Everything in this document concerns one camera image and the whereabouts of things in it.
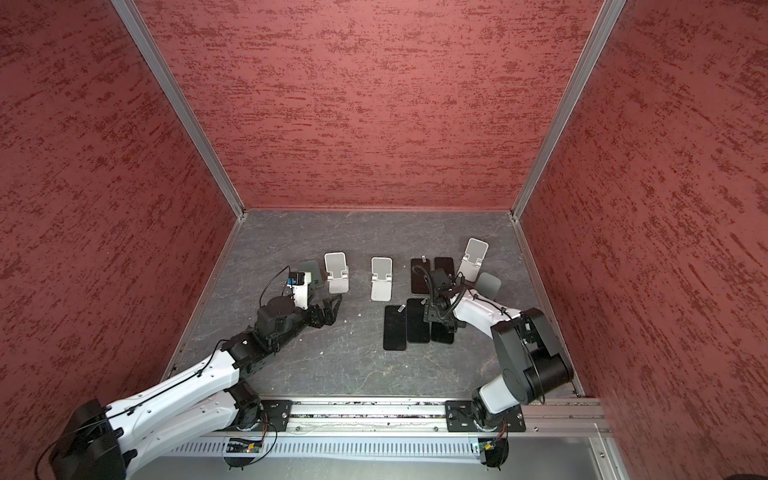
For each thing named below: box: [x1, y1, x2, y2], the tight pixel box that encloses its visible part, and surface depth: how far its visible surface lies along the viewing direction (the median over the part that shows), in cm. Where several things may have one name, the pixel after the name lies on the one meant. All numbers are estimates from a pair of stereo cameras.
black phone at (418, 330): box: [406, 298, 430, 343], surface depth 92 cm
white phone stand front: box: [324, 251, 350, 294], surface depth 97 cm
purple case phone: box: [383, 305, 406, 351], surface depth 91 cm
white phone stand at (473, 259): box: [457, 237, 490, 283], surface depth 100 cm
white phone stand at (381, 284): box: [371, 257, 393, 301], surface depth 97 cm
